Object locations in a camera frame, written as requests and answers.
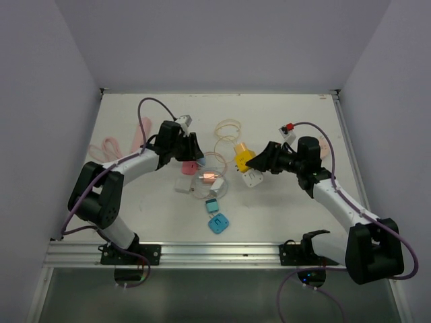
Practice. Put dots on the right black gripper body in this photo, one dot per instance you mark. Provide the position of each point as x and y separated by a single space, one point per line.
286 161

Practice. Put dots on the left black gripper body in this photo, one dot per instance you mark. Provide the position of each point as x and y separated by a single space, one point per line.
182 149

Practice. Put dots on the light blue charger plug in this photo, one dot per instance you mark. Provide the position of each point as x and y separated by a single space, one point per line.
201 162

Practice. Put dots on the pink plug adapter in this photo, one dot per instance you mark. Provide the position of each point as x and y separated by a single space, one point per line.
189 168

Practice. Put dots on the white plug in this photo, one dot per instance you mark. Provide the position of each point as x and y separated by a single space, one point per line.
183 185
252 178

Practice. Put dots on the yellow cube socket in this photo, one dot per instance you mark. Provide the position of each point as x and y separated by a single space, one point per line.
241 158

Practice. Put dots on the round pink power socket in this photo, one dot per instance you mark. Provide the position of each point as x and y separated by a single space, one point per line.
324 148

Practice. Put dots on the orange yellow charger plug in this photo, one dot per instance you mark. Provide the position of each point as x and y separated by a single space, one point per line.
240 148

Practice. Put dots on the orange small charger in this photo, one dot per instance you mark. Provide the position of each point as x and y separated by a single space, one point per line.
208 177

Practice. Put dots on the pink rectangular power strip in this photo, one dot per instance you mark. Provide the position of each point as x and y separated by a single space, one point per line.
138 139

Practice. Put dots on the white large charger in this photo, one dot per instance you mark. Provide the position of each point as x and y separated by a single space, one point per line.
217 187

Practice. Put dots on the teal plug adapter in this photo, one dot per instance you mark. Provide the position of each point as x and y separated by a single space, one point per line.
212 206

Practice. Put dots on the blue plug adapter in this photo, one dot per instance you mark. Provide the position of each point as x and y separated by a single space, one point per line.
218 223

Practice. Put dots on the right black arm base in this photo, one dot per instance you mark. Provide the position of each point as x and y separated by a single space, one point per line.
291 253

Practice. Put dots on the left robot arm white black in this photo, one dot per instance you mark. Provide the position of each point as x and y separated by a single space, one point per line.
96 196

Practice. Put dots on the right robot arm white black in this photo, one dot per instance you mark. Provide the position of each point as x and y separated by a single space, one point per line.
371 250

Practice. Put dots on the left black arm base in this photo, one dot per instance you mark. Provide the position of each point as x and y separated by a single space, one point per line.
112 256

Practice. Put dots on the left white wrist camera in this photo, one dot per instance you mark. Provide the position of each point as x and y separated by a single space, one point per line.
184 121

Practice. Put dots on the aluminium front rail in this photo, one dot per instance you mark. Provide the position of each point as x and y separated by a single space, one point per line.
74 254

